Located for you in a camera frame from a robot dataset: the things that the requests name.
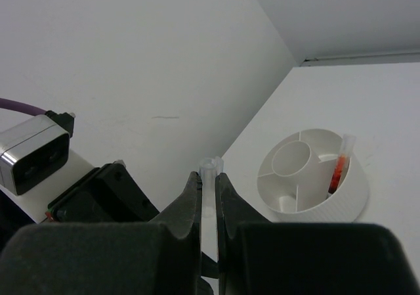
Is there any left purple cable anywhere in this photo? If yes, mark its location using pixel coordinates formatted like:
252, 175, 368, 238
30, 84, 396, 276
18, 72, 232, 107
0, 97, 49, 116

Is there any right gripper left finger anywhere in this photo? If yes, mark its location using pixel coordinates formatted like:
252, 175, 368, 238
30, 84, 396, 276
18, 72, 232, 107
1, 172, 201, 294

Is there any white round compartment organizer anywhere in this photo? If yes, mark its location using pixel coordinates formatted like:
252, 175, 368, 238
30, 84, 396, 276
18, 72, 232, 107
257, 129, 369, 223

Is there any clear blue pen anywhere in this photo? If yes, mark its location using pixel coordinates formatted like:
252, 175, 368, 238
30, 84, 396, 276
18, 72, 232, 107
198, 157, 224, 263

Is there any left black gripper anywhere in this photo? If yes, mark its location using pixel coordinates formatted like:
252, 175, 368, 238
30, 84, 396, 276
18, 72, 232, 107
45, 162, 159, 223

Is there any red crayon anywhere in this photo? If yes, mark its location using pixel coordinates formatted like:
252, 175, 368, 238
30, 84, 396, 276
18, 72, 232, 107
327, 134, 356, 198

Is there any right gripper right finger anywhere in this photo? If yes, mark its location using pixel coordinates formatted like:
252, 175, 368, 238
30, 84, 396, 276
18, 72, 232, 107
215, 173, 419, 294

